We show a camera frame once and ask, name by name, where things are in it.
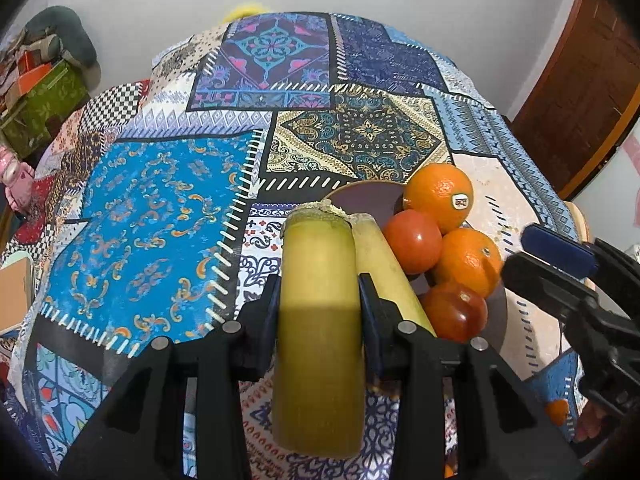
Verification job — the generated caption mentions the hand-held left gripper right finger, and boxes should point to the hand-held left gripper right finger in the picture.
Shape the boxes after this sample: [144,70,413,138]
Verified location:
[357,273,586,480]

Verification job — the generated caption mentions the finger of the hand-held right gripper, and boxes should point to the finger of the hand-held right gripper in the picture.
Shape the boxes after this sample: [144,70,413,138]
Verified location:
[501,252,602,322]
[520,224,599,279]

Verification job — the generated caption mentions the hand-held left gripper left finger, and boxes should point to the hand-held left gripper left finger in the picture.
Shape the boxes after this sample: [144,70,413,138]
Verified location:
[60,275,282,480]

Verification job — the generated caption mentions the yellow-green banana piece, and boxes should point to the yellow-green banana piece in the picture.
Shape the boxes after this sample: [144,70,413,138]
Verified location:
[352,214,438,341]
[270,202,368,461]

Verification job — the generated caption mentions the red tomato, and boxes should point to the red tomato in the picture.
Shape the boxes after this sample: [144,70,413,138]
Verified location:
[382,209,443,276]
[420,282,488,343]

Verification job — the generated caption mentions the small tangerine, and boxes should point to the small tangerine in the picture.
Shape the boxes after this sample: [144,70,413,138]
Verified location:
[545,399,571,427]

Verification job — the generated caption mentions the purple round plate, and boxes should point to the purple round plate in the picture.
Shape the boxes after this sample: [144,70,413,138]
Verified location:
[320,181,508,361]

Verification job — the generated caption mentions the large orange with sticker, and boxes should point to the large orange with sticker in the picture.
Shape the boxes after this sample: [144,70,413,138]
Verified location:
[402,164,475,235]

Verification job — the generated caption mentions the person's right hand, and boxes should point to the person's right hand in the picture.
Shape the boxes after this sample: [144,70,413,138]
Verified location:
[575,400,623,445]

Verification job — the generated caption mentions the patchwork printed blanket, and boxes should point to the patchwork printed blanket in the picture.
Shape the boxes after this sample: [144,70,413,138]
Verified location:
[0,10,586,480]

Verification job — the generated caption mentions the brown wooden wardrobe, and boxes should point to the brown wooden wardrobe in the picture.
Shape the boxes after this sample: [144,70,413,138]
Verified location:
[510,0,640,201]

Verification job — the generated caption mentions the tan cardboard piece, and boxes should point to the tan cardboard piece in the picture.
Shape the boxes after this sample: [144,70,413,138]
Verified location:
[0,255,33,333]

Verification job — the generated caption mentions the pink plush toy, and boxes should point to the pink plush toy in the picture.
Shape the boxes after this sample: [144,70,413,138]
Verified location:
[0,147,36,211]

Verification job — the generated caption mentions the yellow fluffy object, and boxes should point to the yellow fluffy object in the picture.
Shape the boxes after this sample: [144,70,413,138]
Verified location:
[222,2,271,23]

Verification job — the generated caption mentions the green patterned box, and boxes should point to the green patterned box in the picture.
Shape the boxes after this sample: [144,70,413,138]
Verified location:
[0,60,90,153]

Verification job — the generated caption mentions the orange box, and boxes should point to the orange box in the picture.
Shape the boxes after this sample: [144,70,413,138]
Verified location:
[17,62,53,91]

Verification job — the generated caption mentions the grey-green plush cushion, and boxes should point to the grey-green plush cushion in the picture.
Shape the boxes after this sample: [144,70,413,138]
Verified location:
[25,6,101,78]

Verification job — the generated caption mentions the pile of clutter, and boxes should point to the pile of clutter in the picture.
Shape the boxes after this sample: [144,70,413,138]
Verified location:
[0,27,56,111]

